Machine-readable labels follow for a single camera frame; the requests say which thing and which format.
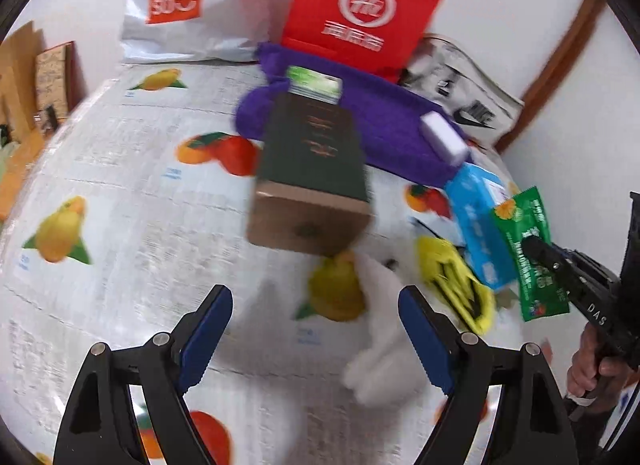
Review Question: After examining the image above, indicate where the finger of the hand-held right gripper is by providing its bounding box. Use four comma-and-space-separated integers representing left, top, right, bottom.
520, 234, 576, 296

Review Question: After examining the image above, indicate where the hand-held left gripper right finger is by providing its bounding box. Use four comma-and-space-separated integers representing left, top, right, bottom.
397, 285, 581, 465

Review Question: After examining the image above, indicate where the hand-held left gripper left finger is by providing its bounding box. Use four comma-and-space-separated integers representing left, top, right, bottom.
52, 284, 234, 465

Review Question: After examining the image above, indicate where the green snack packet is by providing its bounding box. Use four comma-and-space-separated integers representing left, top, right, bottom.
492, 186, 571, 323

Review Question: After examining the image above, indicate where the white cloth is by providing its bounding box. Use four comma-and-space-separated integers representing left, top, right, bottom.
342, 250, 451, 408

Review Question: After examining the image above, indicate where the person's right hand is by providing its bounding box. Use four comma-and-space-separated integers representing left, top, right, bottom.
567, 325, 640, 406

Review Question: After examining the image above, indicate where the blue tissue pack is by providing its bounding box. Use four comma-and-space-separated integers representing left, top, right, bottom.
445, 164, 521, 293

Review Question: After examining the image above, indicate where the grey sling bag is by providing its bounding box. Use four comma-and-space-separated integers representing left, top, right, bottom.
400, 34, 526, 150

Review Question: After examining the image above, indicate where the fruit print tablecloth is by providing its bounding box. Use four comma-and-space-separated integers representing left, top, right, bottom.
0, 60, 636, 465

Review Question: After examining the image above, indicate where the dark green box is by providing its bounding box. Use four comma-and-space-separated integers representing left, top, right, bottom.
246, 90, 373, 256

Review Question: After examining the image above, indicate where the purple towel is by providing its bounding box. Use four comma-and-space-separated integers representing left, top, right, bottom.
235, 42, 473, 186

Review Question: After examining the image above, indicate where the green and white packet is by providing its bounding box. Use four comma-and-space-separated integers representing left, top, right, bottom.
286, 65, 343, 104

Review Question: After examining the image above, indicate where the framed board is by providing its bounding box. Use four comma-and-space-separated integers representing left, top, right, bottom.
34, 41, 81, 118

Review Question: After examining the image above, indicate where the wooden furniture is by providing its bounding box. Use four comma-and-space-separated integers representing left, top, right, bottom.
0, 20, 86, 220

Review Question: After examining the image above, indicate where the white plastic shopping bag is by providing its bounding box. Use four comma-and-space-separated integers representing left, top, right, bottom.
119, 0, 301, 66

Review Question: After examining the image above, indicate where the wooden door frame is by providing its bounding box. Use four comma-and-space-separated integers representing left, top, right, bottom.
495, 0, 608, 153

